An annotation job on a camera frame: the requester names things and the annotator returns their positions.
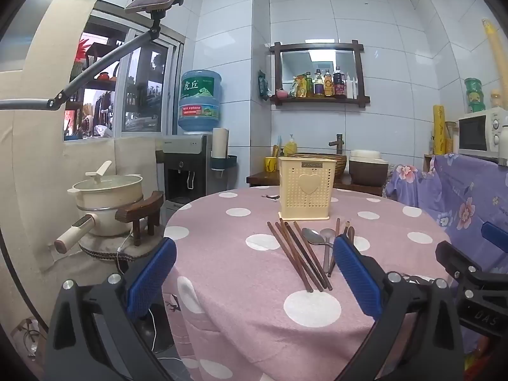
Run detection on wicker basket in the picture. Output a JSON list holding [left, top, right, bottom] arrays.
[[286, 152, 348, 177]]

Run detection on blue water bottle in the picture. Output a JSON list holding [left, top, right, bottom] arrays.
[[177, 69, 222, 135]]

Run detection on brown wooden chopstick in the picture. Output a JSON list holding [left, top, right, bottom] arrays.
[[328, 217, 341, 277], [294, 221, 333, 290], [267, 221, 314, 293], [276, 222, 324, 292], [279, 217, 328, 288]]

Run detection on dark sauce bottle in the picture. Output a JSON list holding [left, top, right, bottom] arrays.
[[332, 66, 345, 97]]

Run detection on brown and white bin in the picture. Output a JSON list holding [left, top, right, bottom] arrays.
[[348, 150, 389, 186]]

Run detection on yellow roll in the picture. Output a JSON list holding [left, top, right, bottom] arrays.
[[432, 105, 446, 155]]

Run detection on green cans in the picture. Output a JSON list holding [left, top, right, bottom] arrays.
[[464, 78, 485, 113]]

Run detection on pink polka dot tablecloth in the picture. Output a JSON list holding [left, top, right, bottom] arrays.
[[162, 186, 453, 381]]

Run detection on wooden framed mirror shelf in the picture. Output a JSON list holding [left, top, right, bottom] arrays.
[[270, 40, 371, 108]]

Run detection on beige cloth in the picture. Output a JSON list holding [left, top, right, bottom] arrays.
[[0, 0, 167, 274]]

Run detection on small dark wooden stool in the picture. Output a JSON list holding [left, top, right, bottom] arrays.
[[115, 190, 164, 247]]

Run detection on white cable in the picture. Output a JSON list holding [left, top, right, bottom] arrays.
[[116, 233, 159, 350]]

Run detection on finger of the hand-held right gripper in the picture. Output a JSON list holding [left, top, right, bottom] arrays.
[[435, 240, 483, 286], [481, 221, 508, 254]]

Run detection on purple floral cloth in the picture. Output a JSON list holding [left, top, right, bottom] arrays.
[[383, 153, 508, 350]]

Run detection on paper cup dispenser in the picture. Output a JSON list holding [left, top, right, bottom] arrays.
[[210, 128, 239, 176]]

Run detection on white microwave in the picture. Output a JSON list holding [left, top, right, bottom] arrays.
[[458, 107, 508, 163]]

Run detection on window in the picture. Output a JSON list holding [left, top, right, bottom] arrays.
[[63, 12, 185, 141]]

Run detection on white thermos bottle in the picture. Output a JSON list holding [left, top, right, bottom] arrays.
[[498, 125, 508, 165]]

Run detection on round grey stand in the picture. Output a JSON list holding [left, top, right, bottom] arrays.
[[78, 230, 167, 263]]

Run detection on water dispenser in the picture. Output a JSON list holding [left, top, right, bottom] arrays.
[[162, 134, 213, 211]]

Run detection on wooden counter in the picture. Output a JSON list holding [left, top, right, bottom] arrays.
[[246, 170, 391, 197]]

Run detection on cream perforated utensil holder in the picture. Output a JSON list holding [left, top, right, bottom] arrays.
[[277, 157, 337, 222]]

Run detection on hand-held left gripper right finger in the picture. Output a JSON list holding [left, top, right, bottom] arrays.
[[332, 235, 465, 381]]

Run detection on yellow tube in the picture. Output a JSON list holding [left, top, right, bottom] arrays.
[[482, 18, 508, 108]]

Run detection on cream long-handled electric pot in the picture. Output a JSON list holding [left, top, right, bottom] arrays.
[[54, 204, 144, 255]]

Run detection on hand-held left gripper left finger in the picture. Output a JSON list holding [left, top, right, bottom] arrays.
[[45, 237, 178, 381]]

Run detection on yellow green packet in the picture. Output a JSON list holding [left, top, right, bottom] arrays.
[[290, 75, 307, 98]]

